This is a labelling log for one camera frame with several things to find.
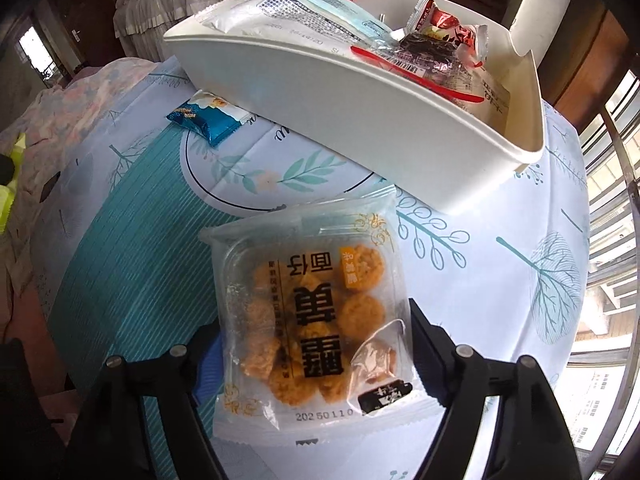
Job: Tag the white plastic storage bin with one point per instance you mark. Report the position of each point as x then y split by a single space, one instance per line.
350 125

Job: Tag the pastel patterned blanket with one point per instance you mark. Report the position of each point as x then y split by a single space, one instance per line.
75 100

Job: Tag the white ruffled bed skirt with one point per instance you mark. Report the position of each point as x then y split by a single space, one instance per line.
150 10

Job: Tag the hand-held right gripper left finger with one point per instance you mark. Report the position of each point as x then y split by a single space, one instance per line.
207 360

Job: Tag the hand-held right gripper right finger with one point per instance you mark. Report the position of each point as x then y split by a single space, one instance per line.
425 350

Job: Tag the clear sponge cake packet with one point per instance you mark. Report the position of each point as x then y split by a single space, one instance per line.
300 10

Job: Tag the clear fried cookie packet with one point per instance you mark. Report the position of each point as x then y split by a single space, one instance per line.
310 310

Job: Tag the small white and red packet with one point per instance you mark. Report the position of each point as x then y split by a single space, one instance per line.
440 20

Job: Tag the yellow-green item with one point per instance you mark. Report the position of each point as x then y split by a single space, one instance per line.
12 195

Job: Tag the metal window grille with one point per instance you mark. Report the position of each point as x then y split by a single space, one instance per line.
620 135

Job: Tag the dark wooden door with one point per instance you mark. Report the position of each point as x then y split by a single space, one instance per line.
85 10

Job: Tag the dark printed snack packet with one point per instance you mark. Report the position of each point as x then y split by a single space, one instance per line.
425 50

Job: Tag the blue packet with white flower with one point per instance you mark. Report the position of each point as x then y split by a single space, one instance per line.
210 120

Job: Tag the white packet with red stripe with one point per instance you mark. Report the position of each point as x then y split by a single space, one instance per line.
465 92

